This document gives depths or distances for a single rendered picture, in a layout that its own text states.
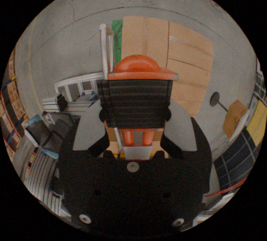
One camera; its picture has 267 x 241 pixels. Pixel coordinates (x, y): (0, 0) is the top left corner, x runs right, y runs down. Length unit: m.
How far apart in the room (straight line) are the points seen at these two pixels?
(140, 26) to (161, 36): 0.20
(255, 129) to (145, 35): 7.46
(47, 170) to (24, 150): 0.33
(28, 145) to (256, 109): 7.78
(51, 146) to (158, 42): 1.01
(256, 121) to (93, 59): 8.13
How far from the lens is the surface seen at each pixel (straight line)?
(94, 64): 1.46
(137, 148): 0.19
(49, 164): 0.75
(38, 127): 0.49
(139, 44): 0.78
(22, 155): 0.48
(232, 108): 1.76
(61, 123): 0.56
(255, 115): 7.36
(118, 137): 0.15
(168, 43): 0.84
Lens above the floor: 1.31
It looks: 57 degrees down
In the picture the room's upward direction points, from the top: 177 degrees counter-clockwise
